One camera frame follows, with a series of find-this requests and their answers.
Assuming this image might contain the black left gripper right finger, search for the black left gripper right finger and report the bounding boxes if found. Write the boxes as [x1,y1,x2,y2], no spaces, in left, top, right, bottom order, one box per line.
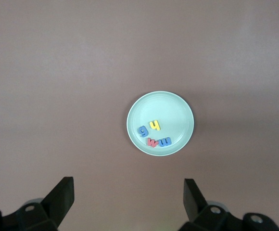
[179,178,279,231]

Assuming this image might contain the yellow foam letter h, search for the yellow foam letter h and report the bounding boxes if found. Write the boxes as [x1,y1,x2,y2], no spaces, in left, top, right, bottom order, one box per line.
[149,119,161,131]

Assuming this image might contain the green plate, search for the green plate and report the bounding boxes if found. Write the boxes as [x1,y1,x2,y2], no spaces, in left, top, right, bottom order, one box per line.
[126,90,195,157]

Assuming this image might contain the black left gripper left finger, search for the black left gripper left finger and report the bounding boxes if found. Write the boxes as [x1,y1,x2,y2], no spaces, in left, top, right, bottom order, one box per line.
[0,177,75,231]

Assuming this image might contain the blue foam letter e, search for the blue foam letter e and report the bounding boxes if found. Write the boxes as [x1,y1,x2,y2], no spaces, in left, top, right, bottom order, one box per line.
[159,136,173,148]

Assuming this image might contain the brown table cover sheet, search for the brown table cover sheet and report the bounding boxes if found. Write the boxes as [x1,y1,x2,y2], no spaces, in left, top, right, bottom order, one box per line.
[0,0,279,231]

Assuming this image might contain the blue foam letter g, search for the blue foam letter g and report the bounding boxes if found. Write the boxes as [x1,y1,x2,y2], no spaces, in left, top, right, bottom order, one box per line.
[137,125,149,138]

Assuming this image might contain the red foam letter m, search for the red foam letter m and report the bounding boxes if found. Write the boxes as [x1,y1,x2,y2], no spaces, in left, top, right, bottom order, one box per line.
[146,137,160,148]

